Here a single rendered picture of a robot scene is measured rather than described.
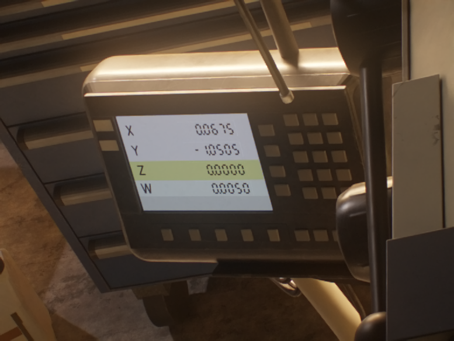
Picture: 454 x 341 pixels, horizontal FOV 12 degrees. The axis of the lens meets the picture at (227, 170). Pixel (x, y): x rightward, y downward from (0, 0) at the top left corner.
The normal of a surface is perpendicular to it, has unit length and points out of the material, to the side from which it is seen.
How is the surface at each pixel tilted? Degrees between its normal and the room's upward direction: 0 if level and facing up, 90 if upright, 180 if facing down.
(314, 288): 52
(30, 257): 0
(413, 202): 0
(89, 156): 90
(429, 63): 45
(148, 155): 71
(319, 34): 90
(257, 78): 15
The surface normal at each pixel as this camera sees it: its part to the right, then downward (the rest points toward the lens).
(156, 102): -0.39, 0.51
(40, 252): -0.36, -0.65
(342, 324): -0.17, 0.17
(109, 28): -0.11, 0.75
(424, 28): -0.91, -0.31
